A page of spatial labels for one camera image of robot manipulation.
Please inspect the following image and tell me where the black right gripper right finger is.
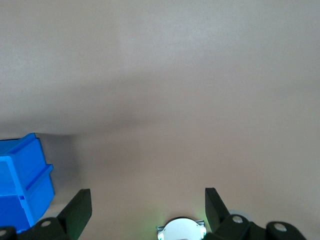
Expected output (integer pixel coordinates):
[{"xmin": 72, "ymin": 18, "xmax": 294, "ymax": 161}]
[{"xmin": 201, "ymin": 187, "xmax": 308, "ymax": 240}]

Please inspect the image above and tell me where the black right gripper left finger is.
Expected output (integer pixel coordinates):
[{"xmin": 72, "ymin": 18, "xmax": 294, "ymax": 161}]
[{"xmin": 0, "ymin": 188, "xmax": 93, "ymax": 240}]

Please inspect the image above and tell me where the brown table mat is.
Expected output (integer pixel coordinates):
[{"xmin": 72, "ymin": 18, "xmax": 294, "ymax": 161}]
[{"xmin": 0, "ymin": 0, "xmax": 320, "ymax": 240}]

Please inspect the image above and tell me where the blue plastic storage bin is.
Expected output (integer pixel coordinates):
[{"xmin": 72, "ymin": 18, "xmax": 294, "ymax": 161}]
[{"xmin": 0, "ymin": 132, "xmax": 56, "ymax": 235}]

